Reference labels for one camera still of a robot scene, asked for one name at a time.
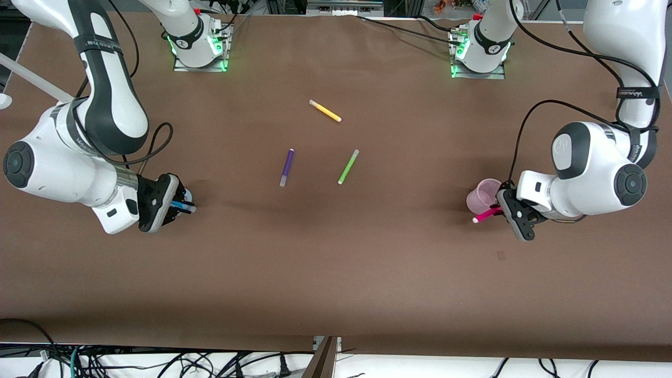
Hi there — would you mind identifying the yellow marker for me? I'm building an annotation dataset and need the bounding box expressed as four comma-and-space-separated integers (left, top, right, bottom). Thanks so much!
309, 99, 342, 123

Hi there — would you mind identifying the grey metal equipment panel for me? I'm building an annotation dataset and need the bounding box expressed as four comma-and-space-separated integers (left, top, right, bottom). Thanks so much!
307, 0, 385, 15

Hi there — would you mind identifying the translucent pink plastic cup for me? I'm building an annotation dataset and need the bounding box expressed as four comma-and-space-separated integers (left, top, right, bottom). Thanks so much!
466, 178, 504, 216

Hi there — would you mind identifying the green marker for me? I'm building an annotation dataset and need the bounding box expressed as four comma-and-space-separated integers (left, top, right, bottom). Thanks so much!
337, 149, 361, 185

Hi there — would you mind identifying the purple marker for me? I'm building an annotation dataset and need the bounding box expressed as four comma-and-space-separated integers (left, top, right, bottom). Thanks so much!
279, 149, 295, 188

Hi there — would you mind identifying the pink marker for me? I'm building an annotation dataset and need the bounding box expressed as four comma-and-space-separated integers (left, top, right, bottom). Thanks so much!
472, 207, 503, 225

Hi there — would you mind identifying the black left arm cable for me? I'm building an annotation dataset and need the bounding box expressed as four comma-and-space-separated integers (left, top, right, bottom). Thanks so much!
505, 0, 661, 184

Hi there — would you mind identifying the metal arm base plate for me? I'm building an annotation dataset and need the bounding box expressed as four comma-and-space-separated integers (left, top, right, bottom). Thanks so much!
449, 26, 507, 80
173, 20, 233, 73

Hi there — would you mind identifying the black cable on table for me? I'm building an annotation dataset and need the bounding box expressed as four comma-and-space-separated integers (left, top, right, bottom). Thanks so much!
356, 15, 465, 47

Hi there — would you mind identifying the thick black floor cable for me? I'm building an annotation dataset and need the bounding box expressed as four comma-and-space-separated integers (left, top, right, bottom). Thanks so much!
0, 318, 56, 358

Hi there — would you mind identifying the brown table support post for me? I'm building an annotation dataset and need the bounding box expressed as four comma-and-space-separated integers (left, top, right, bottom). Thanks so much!
302, 336, 340, 378

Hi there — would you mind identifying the white rod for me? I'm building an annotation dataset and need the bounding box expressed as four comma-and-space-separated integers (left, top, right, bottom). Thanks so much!
0, 51, 75, 104

